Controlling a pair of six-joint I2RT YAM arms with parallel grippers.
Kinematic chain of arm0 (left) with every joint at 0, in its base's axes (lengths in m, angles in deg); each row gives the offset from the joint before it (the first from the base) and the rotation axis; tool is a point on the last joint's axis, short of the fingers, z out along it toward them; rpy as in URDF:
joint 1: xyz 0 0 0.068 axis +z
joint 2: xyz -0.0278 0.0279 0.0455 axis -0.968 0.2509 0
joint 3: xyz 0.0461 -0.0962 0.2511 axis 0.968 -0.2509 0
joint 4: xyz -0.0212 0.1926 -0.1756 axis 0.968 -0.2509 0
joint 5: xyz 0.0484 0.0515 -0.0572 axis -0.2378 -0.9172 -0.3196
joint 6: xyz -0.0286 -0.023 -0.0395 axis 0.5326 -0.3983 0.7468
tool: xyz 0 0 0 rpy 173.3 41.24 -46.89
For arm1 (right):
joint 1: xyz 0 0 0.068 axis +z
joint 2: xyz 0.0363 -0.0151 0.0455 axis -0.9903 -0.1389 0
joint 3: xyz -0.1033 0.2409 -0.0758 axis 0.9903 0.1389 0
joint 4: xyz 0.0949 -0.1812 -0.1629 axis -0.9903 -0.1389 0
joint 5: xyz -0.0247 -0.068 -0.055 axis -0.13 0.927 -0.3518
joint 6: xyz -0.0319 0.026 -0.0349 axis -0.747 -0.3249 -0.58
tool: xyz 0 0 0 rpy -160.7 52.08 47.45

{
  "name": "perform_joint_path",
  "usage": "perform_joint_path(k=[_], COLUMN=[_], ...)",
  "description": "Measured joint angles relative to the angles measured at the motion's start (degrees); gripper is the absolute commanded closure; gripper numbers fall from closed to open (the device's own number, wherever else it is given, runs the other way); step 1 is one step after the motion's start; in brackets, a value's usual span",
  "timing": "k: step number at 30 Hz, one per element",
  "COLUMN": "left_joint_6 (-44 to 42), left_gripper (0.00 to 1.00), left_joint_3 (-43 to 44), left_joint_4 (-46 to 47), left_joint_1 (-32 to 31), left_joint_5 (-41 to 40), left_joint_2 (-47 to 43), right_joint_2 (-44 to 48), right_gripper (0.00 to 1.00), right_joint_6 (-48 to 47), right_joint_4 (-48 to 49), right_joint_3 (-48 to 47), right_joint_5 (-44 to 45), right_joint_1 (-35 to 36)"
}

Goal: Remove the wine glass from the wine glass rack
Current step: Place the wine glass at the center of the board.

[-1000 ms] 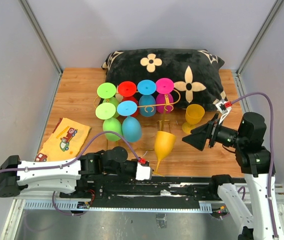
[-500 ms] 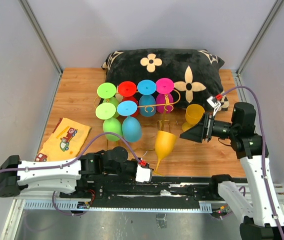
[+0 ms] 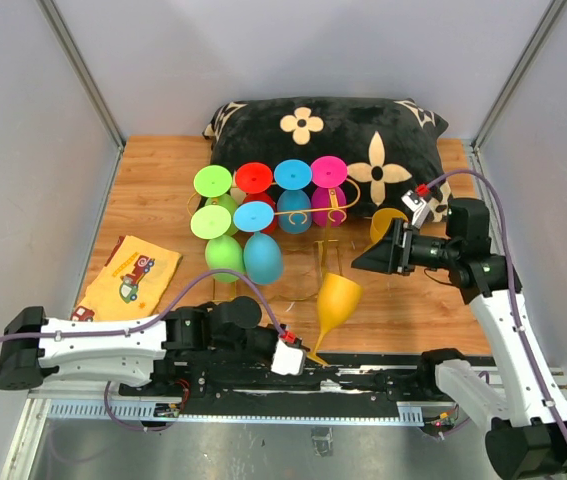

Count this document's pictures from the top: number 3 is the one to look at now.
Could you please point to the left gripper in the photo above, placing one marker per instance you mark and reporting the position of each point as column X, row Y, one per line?
column 276, row 336

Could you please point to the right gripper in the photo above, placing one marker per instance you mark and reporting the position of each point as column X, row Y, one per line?
column 392, row 255

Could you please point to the yellow wine glass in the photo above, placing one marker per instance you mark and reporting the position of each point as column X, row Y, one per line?
column 381, row 221
column 336, row 301

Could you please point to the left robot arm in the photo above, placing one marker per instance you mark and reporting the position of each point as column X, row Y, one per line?
column 134, row 353

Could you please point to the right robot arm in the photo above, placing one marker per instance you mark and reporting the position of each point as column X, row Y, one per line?
column 525, row 423

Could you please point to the blue wine glass front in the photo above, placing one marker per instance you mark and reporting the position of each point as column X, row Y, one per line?
column 262, row 255

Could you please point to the blue wine glass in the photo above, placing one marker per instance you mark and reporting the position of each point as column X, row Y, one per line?
column 262, row 255
column 293, row 176

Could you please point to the green wine glass front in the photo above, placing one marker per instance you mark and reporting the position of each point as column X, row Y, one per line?
column 222, row 252

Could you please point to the green wine glass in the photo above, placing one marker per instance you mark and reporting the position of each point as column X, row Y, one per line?
column 213, row 183
column 222, row 252

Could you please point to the magenta wine glass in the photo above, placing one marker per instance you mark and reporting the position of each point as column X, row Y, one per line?
column 328, row 172

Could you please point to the blue wine glass back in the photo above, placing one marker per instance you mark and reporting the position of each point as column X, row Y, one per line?
column 293, row 176

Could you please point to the red wine glass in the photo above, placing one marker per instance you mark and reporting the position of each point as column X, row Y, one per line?
column 253, row 178

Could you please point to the green wine glass back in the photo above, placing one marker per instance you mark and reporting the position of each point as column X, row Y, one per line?
column 213, row 183

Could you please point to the black floral pillow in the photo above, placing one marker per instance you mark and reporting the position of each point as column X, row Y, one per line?
column 389, row 146

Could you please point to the yellow truck print cloth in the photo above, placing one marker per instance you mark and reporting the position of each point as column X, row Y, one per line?
column 131, row 283

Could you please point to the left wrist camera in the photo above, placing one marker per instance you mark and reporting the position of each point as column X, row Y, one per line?
column 288, row 360

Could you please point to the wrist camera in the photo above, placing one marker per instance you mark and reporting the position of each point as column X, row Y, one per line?
column 419, row 206
column 288, row 360

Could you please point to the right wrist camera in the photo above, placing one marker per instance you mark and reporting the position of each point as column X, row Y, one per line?
column 419, row 206

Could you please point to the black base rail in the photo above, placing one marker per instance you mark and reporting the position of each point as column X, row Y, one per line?
column 354, row 389

